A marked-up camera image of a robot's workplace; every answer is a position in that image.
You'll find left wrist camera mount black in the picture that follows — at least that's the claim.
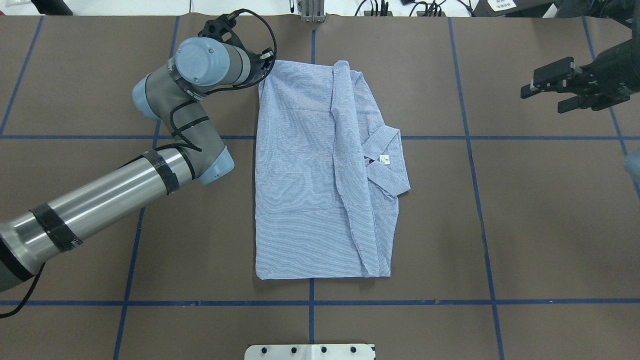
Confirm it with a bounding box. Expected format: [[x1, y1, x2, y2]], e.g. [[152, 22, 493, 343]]
[[198, 13, 243, 48]]

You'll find white central pedestal column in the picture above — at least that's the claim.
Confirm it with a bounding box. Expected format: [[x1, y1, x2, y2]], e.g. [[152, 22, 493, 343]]
[[244, 343, 377, 360]]

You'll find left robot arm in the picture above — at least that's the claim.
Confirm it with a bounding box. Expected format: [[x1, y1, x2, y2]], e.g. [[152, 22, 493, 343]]
[[1, 36, 277, 291]]

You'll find light blue striped shirt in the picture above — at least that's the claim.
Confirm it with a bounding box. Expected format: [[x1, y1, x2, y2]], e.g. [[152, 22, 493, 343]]
[[254, 60, 410, 280]]

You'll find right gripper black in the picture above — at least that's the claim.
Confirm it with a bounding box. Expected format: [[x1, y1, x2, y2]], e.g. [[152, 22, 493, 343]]
[[519, 39, 640, 111]]

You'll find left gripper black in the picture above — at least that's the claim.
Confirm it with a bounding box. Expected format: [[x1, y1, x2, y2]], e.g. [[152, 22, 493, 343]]
[[245, 47, 277, 85]]

